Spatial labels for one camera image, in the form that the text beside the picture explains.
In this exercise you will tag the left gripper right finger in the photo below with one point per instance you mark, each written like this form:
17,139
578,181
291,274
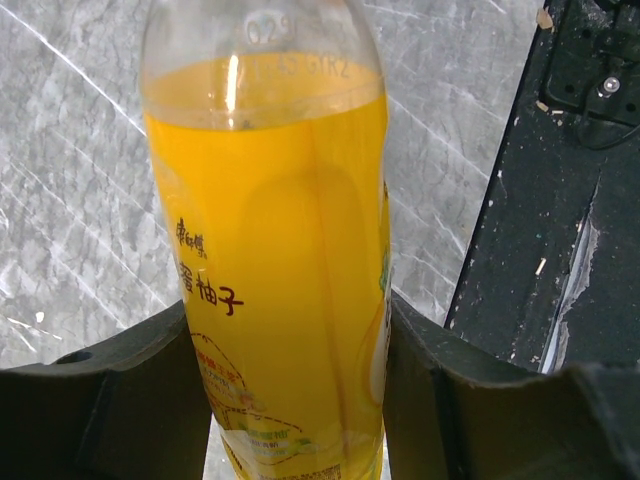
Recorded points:
453,411

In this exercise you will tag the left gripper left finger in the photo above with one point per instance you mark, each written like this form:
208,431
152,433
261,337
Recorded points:
130,407

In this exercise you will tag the yellow juice bottle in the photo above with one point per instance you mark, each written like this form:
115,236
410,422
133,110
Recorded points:
266,123

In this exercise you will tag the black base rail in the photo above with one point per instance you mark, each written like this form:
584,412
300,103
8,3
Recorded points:
552,273

